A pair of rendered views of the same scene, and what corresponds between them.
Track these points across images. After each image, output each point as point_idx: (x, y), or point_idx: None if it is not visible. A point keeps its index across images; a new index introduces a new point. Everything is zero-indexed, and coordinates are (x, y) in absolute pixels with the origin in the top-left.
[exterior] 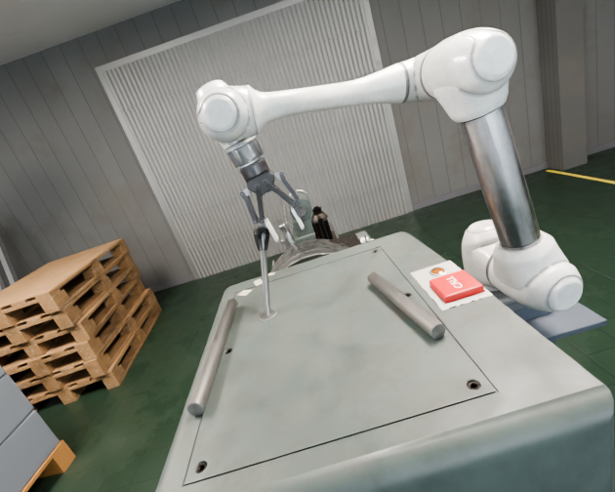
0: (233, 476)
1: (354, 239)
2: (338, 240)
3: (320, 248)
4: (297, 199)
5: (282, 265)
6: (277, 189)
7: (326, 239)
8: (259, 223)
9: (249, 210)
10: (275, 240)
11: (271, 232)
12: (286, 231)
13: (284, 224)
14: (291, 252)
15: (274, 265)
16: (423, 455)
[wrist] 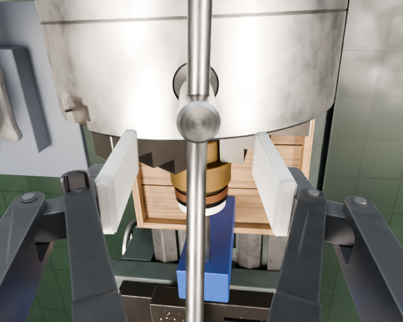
0: None
1: (128, 321)
2: (152, 320)
3: (100, 27)
4: (30, 204)
5: (262, 17)
6: (77, 302)
7: (94, 127)
8: (332, 201)
9: None
10: (265, 134)
11: (271, 150)
12: (187, 67)
13: (181, 110)
14: (218, 89)
15: (296, 112)
16: None
